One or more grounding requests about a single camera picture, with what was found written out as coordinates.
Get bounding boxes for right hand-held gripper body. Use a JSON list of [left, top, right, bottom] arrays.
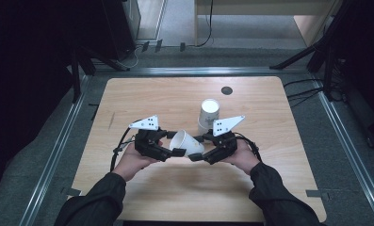
[[203, 114, 246, 166]]

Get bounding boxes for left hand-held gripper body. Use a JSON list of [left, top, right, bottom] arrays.
[[128, 114, 173, 163]]

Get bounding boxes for white printed paper cup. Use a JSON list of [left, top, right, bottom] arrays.
[[169, 129, 205, 157]]

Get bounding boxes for stack of white paper cups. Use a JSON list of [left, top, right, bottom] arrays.
[[197, 98, 221, 144]]

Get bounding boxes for person's left hand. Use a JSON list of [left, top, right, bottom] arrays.
[[111, 140, 164, 183]]

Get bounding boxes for person's right hand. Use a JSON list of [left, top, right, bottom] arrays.
[[220, 138, 262, 176]]

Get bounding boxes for grey tape strip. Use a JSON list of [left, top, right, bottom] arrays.
[[305, 189, 331, 201], [60, 186, 82, 198]]

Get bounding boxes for black metal stand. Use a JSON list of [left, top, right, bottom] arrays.
[[69, 46, 132, 104], [268, 0, 347, 103]]

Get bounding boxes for black cabinet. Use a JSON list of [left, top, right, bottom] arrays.
[[101, 0, 142, 61]]

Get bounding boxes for light wooden desk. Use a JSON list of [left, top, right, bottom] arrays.
[[193, 0, 344, 47]]

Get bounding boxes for dark curtain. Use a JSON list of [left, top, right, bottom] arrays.
[[332, 0, 374, 150], [0, 0, 82, 218]]

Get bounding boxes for right hand-held gripper black cable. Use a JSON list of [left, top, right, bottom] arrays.
[[234, 131, 264, 163]]

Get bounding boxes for metal floor rail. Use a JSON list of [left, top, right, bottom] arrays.
[[311, 76, 374, 226], [93, 66, 311, 77], [18, 74, 89, 226]]

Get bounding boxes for white floor cable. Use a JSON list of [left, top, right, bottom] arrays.
[[115, 43, 145, 70]]

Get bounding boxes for black floor cables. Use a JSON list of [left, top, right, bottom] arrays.
[[283, 77, 326, 111]]

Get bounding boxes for black hanging cable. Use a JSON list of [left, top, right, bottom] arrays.
[[195, 0, 215, 48]]

